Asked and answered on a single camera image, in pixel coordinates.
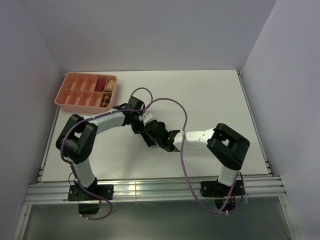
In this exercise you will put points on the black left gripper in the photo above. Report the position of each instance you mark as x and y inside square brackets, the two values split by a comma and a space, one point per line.
[136, 129]

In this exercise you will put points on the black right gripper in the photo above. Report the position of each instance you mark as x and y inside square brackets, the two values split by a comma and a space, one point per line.
[147, 138]

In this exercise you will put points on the brown argyle sock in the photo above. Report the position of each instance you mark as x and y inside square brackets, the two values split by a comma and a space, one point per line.
[105, 101]

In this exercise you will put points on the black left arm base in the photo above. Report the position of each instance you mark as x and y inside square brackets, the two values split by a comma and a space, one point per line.
[89, 200]

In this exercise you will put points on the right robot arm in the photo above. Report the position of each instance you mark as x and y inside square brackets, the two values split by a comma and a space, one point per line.
[228, 146]

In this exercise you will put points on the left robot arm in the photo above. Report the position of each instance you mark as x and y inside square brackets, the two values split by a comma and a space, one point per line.
[77, 138]

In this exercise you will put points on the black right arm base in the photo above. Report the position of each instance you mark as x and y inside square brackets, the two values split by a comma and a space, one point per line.
[218, 191]

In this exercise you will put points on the tan rolled sock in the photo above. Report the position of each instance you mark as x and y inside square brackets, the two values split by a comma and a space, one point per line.
[110, 86]

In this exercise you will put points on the dark red rolled sock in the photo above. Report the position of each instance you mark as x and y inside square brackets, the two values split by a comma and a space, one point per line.
[100, 85]

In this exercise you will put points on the pink compartment tray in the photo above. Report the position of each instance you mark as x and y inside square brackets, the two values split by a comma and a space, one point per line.
[77, 93]

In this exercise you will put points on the front aluminium rail frame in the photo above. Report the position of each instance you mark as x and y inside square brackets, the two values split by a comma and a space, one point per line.
[170, 189]

